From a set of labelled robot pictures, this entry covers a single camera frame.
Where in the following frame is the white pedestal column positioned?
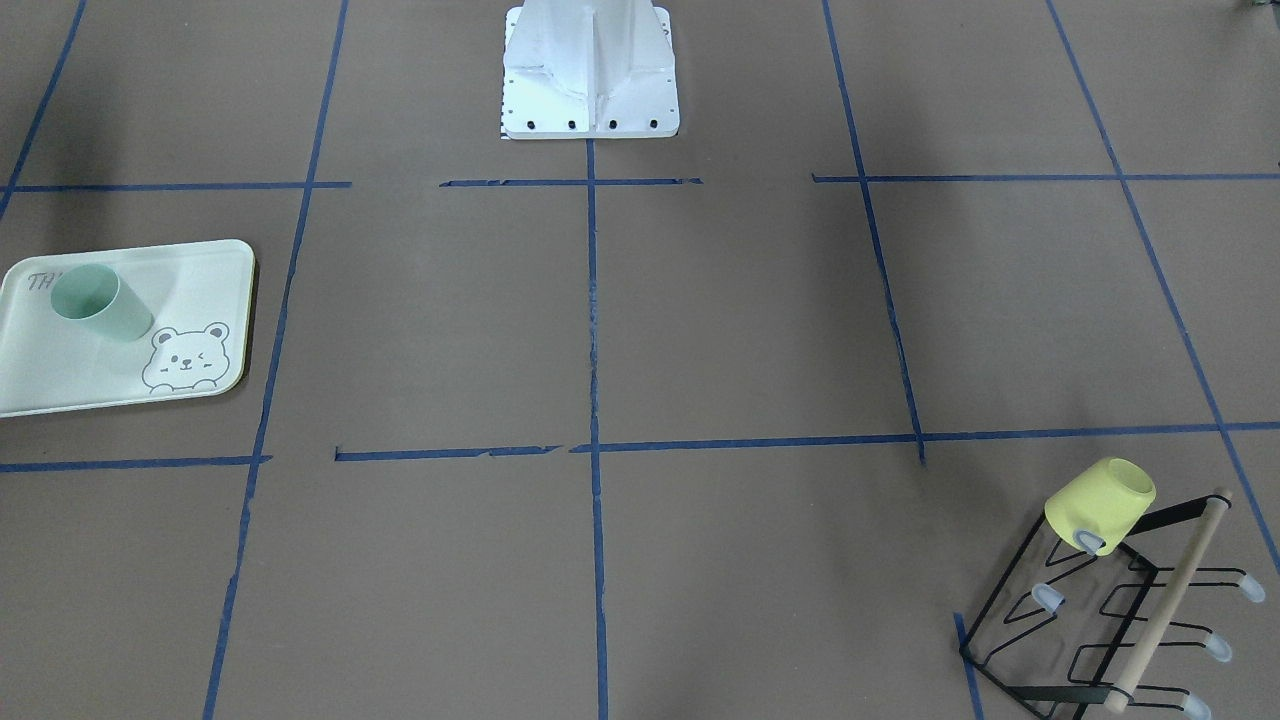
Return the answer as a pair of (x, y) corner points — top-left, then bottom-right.
(500, 1), (681, 140)

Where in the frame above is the cream bear tray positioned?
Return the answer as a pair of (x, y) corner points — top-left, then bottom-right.
(1, 240), (256, 418)

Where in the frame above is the pale green cup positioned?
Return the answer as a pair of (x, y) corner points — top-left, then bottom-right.
(50, 264), (154, 342)

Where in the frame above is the yellow cup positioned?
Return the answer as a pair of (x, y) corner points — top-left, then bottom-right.
(1044, 457), (1157, 557)

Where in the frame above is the black wire cup rack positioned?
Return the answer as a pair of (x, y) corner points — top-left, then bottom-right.
(957, 488), (1266, 719)

